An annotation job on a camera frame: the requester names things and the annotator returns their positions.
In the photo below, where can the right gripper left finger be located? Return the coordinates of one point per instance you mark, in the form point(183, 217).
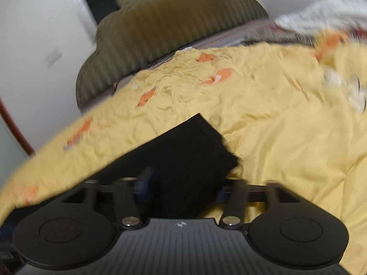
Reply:
point(130, 198)

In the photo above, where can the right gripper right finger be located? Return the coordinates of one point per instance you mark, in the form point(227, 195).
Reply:
point(234, 196)

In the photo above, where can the black pants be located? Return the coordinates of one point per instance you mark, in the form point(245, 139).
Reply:
point(191, 164)

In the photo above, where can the yellow carrot print bedsheet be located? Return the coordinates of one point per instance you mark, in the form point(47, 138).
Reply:
point(288, 116)

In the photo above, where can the striped mattress edge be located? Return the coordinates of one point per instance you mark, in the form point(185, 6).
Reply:
point(250, 34)

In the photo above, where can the olive green padded headboard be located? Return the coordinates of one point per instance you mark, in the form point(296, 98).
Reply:
point(141, 32)

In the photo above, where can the white patterned blanket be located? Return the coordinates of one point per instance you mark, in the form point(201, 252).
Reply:
point(345, 15)

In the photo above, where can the brown wooden door frame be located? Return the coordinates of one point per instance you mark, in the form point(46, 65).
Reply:
point(15, 130)

